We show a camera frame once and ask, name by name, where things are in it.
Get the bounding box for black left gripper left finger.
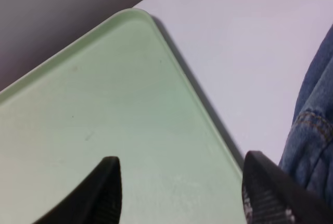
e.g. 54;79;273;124
36;156;122;224

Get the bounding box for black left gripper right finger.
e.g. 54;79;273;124
242;151;332;223

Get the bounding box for children's blue denim shorts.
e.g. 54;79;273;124
279;29;332;206

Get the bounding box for green plastic tray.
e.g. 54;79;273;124
1;9;245;223

